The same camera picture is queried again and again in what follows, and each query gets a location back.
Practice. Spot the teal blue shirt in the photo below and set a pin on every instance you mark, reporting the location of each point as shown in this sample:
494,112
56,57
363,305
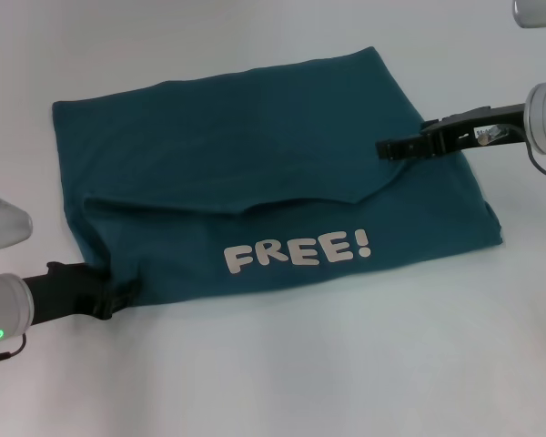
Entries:
255,182

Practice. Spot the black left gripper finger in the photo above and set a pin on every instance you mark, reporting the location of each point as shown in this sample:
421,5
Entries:
123,298

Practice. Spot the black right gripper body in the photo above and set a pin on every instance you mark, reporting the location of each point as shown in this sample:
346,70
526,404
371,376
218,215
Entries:
473,127

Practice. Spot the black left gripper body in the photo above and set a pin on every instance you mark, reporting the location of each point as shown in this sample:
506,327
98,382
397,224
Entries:
68,291

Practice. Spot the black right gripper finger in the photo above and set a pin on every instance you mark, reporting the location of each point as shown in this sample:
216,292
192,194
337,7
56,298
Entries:
407,146

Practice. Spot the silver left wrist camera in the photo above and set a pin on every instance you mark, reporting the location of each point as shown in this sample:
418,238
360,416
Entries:
4,225

